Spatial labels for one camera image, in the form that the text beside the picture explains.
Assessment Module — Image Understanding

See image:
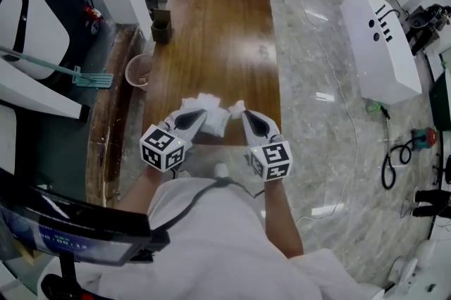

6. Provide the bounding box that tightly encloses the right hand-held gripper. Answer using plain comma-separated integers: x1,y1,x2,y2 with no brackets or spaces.
228,100,294,182

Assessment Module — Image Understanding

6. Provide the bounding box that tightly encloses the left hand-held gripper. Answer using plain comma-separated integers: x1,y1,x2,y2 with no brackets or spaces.
140,97,209,173

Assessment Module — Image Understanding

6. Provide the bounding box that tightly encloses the white wet wipe pack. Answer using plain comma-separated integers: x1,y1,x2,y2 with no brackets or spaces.
195,92,228,137

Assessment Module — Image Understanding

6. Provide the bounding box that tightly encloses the person's left forearm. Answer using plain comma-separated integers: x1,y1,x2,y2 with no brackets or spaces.
118,164,174,215

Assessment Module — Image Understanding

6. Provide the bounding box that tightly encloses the person's right forearm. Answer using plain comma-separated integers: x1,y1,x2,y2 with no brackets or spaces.
262,178,305,259

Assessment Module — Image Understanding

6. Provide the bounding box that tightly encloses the pink mesh waste basket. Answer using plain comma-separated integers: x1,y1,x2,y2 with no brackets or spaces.
125,54,154,92

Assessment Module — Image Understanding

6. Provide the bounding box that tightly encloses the brown cardboard box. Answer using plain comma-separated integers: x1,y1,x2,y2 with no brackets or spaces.
151,8,175,44

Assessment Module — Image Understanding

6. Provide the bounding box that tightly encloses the teal flat mop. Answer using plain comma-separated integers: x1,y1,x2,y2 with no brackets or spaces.
0,46,115,91

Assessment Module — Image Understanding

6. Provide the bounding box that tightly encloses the red fire extinguisher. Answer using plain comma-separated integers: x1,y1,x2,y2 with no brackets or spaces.
83,6,104,36

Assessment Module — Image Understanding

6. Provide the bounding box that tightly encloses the person's white shirt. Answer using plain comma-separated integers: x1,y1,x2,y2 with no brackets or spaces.
97,177,385,300

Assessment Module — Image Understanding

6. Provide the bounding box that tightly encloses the white sink counter unit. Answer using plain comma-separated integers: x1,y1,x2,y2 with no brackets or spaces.
339,0,423,106

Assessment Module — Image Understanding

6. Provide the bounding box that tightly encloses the white and black machine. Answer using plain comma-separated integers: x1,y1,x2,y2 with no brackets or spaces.
0,0,73,82

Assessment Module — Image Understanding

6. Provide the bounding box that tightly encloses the black framed monitor screen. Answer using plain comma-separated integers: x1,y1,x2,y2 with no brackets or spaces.
0,167,171,267

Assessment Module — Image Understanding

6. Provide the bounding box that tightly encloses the green red vacuum cleaner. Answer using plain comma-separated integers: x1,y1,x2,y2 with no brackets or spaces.
409,126,439,151

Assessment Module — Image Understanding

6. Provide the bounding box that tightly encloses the dark green board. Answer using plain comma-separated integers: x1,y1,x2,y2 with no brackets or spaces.
428,68,451,132

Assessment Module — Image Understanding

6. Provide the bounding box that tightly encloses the black shoulder strap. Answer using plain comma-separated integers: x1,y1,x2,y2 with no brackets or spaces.
154,177,255,233

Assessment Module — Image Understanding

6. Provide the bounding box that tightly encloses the black vacuum hose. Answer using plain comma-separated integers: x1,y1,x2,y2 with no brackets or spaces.
381,142,414,191

